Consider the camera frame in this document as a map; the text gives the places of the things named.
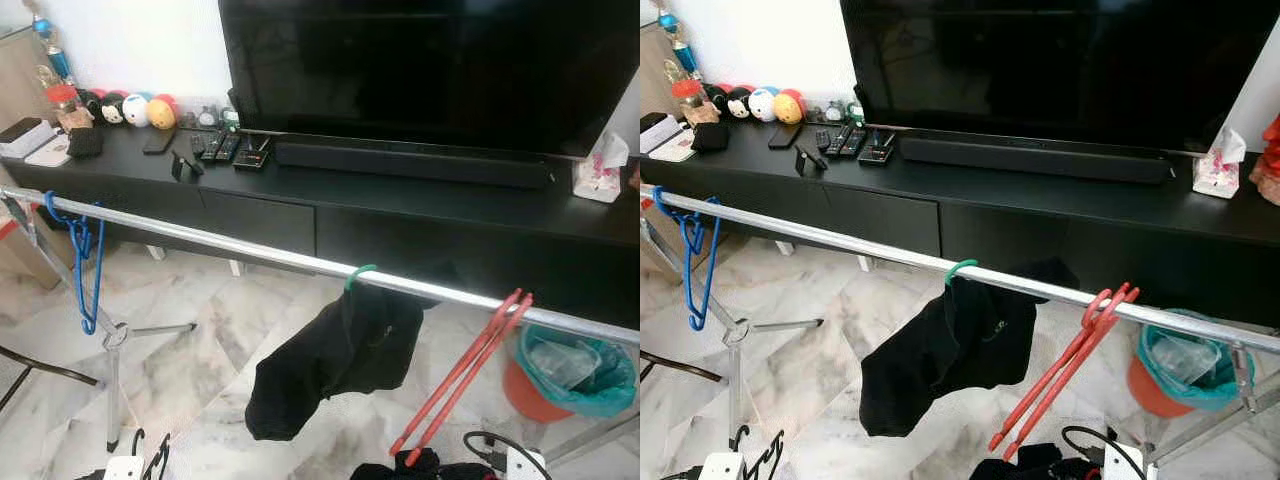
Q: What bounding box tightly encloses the black plastic hanger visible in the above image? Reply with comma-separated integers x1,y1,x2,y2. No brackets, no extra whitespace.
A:
130,428,171,480
728,425,784,480

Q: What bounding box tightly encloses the navy garment red trim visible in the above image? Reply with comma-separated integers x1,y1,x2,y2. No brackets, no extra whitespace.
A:
968,443,1101,480
350,448,501,480

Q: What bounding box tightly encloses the blue plastic hanger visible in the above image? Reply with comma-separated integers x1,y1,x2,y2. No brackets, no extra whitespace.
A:
42,190,106,336
653,187,723,333

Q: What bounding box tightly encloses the flat white box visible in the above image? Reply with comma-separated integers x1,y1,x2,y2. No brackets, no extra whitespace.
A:
25,135,73,167
655,130,698,163

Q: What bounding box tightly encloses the white box black top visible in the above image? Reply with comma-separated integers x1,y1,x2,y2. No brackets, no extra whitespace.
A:
640,112,681,153
0,117,56,159

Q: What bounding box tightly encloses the red lid glass jar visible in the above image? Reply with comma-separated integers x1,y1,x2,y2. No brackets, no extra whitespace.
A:
45,83,93,131
670,78,716,126

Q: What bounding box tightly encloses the teal plastic bag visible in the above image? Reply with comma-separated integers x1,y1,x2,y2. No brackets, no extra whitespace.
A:
1137,310,1256,411
517,325,638,418

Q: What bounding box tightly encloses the light wooden cabinet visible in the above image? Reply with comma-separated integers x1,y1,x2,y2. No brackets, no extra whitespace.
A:
640,20,676,116
0,25,51,126

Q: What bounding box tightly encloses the blue trophy ornament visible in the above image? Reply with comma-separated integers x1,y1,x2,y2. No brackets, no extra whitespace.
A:
655,0,701,81
25,0,76,86

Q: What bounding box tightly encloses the red bucket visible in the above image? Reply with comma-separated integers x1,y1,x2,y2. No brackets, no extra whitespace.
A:
1127,355,1196,418
503,355,576,423

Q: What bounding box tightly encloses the silver metal clothes rack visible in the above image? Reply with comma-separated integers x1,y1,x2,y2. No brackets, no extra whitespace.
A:
640,183,1280,471
0,185,640,466

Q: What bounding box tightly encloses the black remote control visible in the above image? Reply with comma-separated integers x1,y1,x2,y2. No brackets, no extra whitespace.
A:
815,125,866,159
190,130,241,164

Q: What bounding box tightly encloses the black soundbar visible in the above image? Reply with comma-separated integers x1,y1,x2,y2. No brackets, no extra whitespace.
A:
273,140,554,191
898,135,1176,186

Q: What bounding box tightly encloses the black tray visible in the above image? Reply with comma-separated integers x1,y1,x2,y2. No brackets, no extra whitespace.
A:
233,135,273,171
858,130,898,166

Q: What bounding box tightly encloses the black tv console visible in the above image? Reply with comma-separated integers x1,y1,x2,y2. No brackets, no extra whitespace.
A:
0,125,640,331
640,120,1280,326

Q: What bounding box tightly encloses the black television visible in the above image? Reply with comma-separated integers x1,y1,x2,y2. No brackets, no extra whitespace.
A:
218,0,640,158
840,0,1280,153

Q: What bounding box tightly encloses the black printed t-shirt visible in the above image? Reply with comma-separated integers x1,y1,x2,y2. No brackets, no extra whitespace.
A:
245,285,426,441
860,258,1076,438

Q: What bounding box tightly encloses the red gold buddha statue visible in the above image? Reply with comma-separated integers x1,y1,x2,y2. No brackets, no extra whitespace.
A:
1250,115,1280,206

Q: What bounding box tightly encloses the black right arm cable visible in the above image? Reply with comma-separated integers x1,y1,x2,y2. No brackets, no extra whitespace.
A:
1060,425,1146,476
462,430,541,476

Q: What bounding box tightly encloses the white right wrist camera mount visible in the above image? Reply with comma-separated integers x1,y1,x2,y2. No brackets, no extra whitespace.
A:
1103,443,1149,480
505,447,549,480

